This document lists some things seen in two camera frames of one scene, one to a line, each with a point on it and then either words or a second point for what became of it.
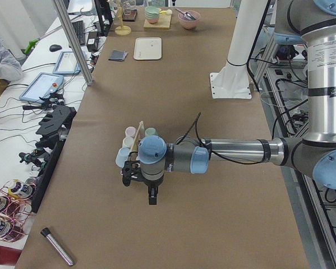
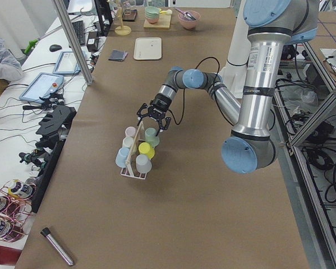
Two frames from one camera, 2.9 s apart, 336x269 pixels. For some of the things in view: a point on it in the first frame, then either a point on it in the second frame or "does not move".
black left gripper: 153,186 -> 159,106
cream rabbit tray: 148,48 does not move
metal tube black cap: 46,232 does not move
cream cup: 128,142 does not move
